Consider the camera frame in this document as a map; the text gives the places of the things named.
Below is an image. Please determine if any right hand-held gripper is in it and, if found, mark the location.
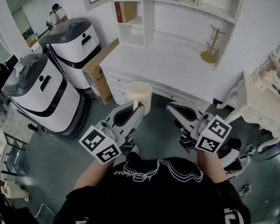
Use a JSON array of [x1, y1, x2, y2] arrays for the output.
[[163, 101, 234, 157]]

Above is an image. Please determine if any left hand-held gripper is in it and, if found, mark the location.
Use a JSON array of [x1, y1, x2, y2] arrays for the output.
[[78, 99, 146, 167]]

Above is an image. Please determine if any cream ceramic mug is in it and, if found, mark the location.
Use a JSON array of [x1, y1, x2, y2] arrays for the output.
[[125, 81, 153, 116]]

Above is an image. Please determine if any person's right forearm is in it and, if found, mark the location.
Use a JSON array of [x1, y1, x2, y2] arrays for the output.
[[194, 148, 230, 184]]

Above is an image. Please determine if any person's left forearm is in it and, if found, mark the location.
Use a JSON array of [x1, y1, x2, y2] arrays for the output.
[[74, 158, 116, 192]]

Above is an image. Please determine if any white black round device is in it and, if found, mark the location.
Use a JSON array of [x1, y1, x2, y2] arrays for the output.
[[217, 137, 253, 181]]

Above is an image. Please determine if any ornate cream vanity table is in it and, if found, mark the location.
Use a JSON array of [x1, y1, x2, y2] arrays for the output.
[[214, 70, 280, 154]]

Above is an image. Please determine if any wooden mug tree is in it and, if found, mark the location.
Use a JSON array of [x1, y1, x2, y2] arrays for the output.
[[200, 24, 226, 65]]

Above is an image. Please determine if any person's black t-shirt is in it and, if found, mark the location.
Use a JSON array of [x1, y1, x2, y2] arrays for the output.
[[52, 148, 255, 224]]

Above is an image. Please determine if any white grey service robot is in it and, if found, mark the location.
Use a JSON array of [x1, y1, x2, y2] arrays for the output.
[[0, 51, 92, 140], [37, 15, 105, 92]]

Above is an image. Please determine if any pink flower decoration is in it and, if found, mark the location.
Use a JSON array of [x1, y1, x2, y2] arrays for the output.
[[258, 50, 280, 79]]

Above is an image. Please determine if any red book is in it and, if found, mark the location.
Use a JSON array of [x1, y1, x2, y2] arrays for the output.
[[113, 1, 124, 23]]

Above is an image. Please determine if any tan book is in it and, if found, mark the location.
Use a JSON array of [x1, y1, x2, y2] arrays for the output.
[[118, 0, 137, 24]]

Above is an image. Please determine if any small brown cardboard box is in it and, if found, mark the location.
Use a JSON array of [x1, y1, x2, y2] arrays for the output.
[[25, 34, 39, 48]]

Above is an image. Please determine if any small black white bracket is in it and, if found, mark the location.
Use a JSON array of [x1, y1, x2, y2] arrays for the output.
[[238, 184, 252, 198], [245, 144, 257, 155]]

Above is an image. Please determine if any black metal frame rack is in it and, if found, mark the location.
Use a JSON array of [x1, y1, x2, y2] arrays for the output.
[[0, 131, 30, 177]]

